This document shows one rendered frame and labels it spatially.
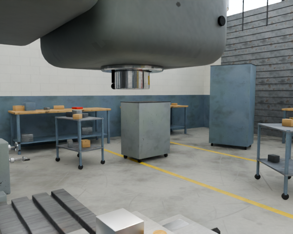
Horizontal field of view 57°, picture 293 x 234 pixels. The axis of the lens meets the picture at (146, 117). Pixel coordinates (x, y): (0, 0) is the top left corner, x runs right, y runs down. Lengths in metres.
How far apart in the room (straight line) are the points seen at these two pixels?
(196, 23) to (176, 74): 8.99
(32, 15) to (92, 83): 7.30
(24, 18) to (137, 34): 0.10
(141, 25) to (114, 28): 0.03
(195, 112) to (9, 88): 6.11
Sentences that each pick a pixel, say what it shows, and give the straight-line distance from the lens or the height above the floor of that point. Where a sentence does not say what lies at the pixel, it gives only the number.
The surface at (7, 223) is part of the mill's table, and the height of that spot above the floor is 0.93.
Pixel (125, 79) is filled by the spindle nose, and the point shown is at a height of 1.29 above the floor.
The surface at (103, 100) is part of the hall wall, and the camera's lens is 7.67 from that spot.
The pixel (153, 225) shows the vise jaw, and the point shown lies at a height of 1.04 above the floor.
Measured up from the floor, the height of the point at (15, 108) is 0.94.
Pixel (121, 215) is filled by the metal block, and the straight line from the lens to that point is 0.46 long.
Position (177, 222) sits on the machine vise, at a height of 1.00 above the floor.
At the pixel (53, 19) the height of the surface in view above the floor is 1.34.
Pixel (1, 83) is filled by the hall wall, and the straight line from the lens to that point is 6.89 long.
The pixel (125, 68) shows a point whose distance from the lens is 0.34.
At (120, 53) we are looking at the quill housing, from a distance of 0.27.
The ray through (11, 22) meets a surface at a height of 1.34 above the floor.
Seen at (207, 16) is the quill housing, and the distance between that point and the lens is 0.34.
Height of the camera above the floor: 1.28
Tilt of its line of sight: 5 degrees down
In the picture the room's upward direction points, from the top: straight up
